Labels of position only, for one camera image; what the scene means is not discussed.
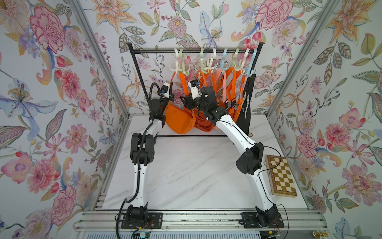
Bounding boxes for bright orange crescent bag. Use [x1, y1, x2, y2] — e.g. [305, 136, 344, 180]
[165, 72, 197, 134]

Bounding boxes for dark orange crescent bag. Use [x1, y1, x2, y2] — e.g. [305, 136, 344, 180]
[182, 70, 217, 132]

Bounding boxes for pink crescent bag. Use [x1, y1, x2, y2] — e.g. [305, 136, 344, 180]
[213, 69, 227, 105]

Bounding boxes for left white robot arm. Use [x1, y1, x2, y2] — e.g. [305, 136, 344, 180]
[115, 96, 173, 230]

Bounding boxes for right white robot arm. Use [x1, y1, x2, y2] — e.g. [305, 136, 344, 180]
[181, 87, 282, 228]

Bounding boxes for green hook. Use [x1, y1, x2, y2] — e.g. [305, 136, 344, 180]
[230, 48, 240, 71]
[200, 48, 209, 74]
[179, 49, 190, 76]

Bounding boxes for white hook far left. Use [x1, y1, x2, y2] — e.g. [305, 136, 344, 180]
[169, 48, 180, 74]

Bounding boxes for white hook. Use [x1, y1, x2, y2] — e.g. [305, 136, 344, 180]
[239, 48, 250, 75]
[169, 48, 180, 74]
[207, 48, 217, 71]

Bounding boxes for white hook middle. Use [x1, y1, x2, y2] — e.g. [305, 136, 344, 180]
[207, 48, 217, 71]

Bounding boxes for blue hook middle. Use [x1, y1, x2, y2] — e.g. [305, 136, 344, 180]
[219, 48, 229, 71]

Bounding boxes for blue hook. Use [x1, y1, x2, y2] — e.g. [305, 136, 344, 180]
[219, 48, 229, 71]
[246, 49, 257, 77]

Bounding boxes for green hook middle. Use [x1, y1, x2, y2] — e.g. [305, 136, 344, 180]
[200, 48, 209, 74]

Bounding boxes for black bag on rack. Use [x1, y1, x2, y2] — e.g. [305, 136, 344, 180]
[236, 73, 256, 135]

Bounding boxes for green hook right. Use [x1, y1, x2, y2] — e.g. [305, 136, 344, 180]
[230, 48, 240, 71]

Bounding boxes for blue hook far right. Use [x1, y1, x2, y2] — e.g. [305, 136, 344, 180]
[246, 49, 257, 77]

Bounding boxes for white hook right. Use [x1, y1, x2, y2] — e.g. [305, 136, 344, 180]
[239, 48, 250, 75]

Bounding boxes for black metal clothes rack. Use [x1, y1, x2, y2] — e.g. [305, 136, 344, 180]
[127, 42, 264, 119]

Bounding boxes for wooden chessboard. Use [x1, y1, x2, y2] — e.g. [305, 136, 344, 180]
[266, 155, 297, 197]

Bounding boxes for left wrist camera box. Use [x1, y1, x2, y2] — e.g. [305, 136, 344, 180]
[161, 83, 171, 99]

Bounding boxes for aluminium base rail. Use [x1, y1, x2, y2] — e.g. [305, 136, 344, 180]
[74, 209, 328, 234]

